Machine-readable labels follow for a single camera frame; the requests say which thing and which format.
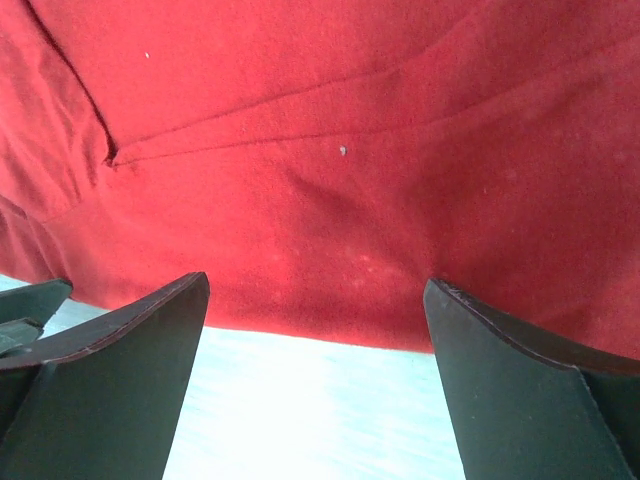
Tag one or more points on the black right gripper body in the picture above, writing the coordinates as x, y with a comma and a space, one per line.
25, 311

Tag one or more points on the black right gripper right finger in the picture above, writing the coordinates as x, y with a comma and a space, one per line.
526, 403

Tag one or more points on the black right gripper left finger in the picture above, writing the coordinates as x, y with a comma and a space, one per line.
102, 399

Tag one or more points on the red t-shirt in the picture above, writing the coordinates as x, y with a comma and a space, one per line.
320, 161

